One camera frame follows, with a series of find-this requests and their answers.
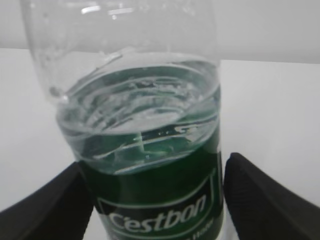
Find clear green-label water bottle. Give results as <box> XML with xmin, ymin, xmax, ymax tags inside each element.
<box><xmin>20</xmin><ymin>0</ymin><xmax>225</xmax><ymax>240</ymax></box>

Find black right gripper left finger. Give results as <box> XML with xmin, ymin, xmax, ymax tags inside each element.
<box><xmin>0</xmin><ymin>163</ymin><xmax>94</xmax><ymax>240</ymax></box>

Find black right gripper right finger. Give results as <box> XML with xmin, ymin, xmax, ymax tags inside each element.
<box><xmin>223</xmin><ymin>152</ymin><xmax>320</xmax><ymax>240</ymax></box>

